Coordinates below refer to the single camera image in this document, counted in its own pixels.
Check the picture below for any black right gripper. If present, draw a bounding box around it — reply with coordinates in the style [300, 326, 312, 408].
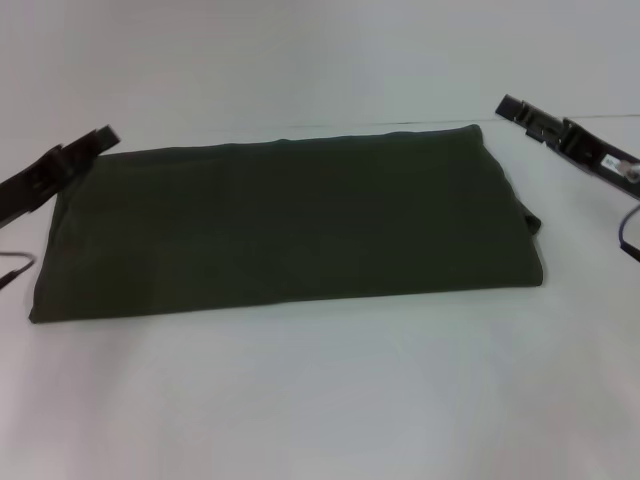
[494, 93, 640, 201]

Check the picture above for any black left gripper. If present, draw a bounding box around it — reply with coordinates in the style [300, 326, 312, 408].
[0, 124, 121, 230]

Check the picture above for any dark green FREE t-shirt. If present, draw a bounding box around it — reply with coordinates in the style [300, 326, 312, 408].
[27, 123, 545, 326]

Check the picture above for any right wrist cable with plug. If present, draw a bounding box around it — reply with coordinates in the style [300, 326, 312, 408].
[615, 158, 640, 264]

